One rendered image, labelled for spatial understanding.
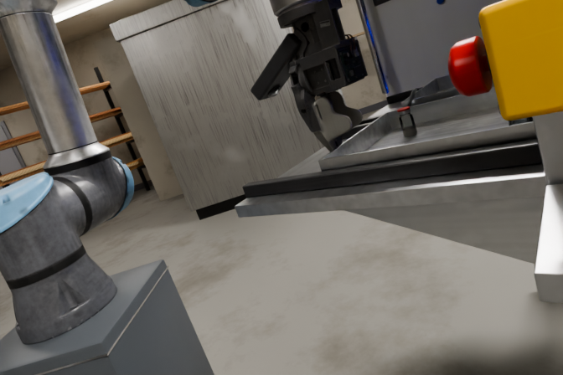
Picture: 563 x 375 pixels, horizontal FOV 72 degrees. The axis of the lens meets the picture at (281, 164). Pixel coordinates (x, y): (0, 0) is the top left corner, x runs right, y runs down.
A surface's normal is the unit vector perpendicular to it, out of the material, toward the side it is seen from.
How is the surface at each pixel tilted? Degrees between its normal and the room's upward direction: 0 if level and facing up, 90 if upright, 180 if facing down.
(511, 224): 90
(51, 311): 72
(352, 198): 90
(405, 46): 90
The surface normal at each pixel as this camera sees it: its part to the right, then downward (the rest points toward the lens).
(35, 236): 0.62, -0.06
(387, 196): -0.57, 0.36
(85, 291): 0.70, -0.47
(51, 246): 0.77, -0.15
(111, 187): 0.93, -0.15
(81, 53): -0.04, 0.22
